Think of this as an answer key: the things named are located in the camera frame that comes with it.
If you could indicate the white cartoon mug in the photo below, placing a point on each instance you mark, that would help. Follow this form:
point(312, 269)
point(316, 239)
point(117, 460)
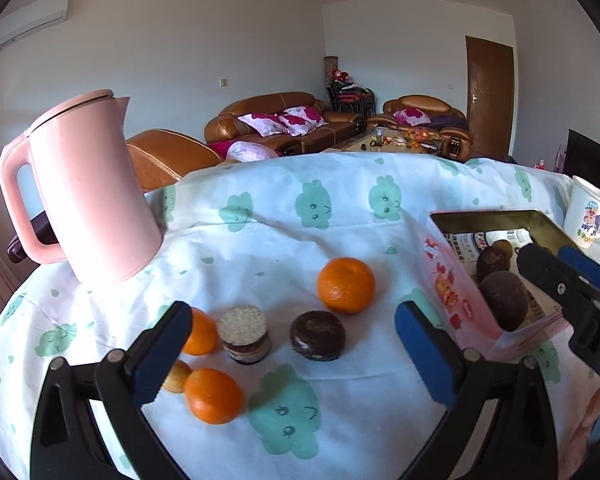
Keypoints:
point(586, 220)

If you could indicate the dark purple chair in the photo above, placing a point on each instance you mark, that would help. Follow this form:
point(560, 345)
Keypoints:
point(30, 242)

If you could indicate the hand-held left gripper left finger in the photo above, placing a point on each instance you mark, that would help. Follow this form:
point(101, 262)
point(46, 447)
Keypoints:
point(164, 360)

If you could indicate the brown leather armchair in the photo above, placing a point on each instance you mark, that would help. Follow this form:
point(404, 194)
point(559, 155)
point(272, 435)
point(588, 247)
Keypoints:
point(455, 137)

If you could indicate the printed paper lining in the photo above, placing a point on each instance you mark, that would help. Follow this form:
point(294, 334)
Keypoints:
point(460, 249)

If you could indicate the round layered rice cake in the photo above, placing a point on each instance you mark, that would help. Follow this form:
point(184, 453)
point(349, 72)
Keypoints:
point(244, 335)

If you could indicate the brown round fruit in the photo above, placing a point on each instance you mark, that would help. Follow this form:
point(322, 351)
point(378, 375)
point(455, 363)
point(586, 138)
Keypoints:
point(504, 247)

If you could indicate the large orange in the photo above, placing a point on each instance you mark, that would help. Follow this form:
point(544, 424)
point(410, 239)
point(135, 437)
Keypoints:
point(346, 285)

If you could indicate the dark round cakes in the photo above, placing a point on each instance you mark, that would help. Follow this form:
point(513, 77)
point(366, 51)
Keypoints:
point(502, 300)

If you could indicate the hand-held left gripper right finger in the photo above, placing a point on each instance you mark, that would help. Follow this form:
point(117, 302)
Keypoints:
point(424, 355)

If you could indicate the stack of dark chairs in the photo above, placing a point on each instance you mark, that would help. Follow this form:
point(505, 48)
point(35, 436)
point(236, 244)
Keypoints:
point(351, 97)

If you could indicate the small yellow fruit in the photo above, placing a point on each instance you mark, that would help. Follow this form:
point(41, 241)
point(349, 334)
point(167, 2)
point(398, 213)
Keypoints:
point(177, 377)

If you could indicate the tall floor vase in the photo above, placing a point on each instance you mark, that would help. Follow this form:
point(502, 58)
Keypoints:
point(331, 67)

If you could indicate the brown wooden door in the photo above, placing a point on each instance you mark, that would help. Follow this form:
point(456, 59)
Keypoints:
point(490, 95)

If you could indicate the round chocolate pie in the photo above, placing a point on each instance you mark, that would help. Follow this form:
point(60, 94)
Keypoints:
point(317, 335)

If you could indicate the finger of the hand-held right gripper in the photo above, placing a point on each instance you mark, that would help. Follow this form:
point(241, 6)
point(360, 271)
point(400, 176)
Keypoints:
point(550, 272)
point(582, 262)

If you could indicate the pink floral pillow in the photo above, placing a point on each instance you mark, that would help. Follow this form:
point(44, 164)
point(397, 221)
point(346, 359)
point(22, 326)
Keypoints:
point(412, 116)
point(301, 118)
point(245, 151)
point(261, 124)

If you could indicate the purple blanket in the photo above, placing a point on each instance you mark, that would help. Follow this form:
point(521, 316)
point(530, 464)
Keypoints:
point(449, 121)

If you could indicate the pink electric kettle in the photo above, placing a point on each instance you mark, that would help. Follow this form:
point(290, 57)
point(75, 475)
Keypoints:
point(90, 185)

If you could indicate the long brown leather sofa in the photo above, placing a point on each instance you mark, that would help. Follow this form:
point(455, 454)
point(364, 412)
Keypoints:
point(280, 105)

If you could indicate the wooden coffee table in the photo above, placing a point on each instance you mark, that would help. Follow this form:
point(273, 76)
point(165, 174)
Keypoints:
point(350, 144)

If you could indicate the white cloud-print tablecloth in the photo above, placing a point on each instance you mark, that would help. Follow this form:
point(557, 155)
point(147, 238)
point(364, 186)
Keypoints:
point(330, 240)

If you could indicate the white air conditioner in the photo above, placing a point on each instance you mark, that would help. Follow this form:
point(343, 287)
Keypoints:
point(27, 20)

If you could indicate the black television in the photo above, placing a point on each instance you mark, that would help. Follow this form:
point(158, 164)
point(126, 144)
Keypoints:
point(587, 160)

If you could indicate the pink tin box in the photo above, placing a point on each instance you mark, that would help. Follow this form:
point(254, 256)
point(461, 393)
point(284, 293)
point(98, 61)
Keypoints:
point(450, 285)

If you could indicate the person's right hand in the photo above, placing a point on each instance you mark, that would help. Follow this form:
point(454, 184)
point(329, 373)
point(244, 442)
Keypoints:
point(591, 415)

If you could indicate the small dark passion fruit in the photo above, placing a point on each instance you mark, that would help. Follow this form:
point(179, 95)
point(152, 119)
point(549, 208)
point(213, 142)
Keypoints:
point(492, 261)

